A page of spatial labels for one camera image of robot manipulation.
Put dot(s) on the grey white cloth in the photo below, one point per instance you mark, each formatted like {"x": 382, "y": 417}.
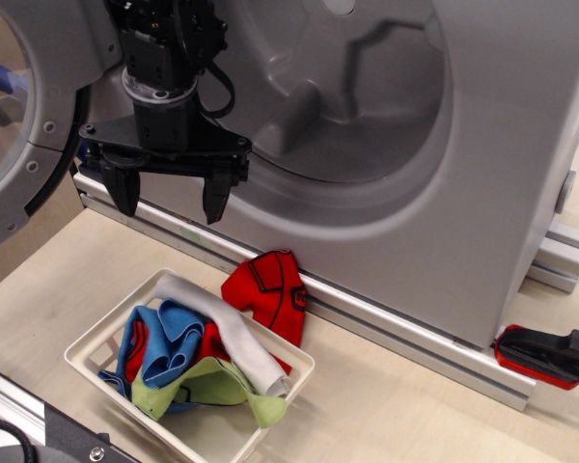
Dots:
{"x": 249, "y": 356}

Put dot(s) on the light green miniature garment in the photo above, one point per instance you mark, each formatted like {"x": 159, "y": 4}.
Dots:
{"x": 211, "y": 382}

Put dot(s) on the short aluminium extrusion block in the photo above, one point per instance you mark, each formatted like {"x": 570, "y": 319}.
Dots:
{"x": 556, "y": 262}

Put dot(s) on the blue miniature garment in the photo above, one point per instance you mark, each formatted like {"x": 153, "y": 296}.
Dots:
{"x": 157, "y": 348}

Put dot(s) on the red miniature shirt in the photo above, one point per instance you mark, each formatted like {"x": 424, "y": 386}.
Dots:
{"x": 270, "y": 286}

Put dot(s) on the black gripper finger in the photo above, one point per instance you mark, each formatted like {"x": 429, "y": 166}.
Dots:
{"x": 217, "y": 190}
{"x": 122, "y": 181}

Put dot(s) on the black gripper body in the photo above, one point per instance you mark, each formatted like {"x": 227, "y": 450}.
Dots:
{"x": 165, "y": 137}

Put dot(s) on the grey toy washing machine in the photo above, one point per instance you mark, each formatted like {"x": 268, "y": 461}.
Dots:
{"x": 412, "y": 154}

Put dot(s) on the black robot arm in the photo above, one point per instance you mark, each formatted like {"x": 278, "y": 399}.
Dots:
{"x": 178, "y": 93}

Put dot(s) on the aluminium extrusion rail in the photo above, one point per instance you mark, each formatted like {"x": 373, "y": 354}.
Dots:
{"x": 473, "y": 367}

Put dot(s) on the red black clamp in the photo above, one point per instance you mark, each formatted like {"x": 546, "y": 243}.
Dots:
{"x": 545, "y": 357}

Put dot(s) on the black metal bracket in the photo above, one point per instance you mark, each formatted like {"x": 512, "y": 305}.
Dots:
{"x": 78, "y": 441}

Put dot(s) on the white plastic laundry basket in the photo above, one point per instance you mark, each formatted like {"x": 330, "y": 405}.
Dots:
{"x": 207, "y": 433}

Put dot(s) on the aluminium frame rail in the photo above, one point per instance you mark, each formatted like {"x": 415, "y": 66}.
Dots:
{"x": 23, "y": 410}

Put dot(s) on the round washing machine door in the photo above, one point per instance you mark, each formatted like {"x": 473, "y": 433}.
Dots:
{"x": 51, "y": 53}

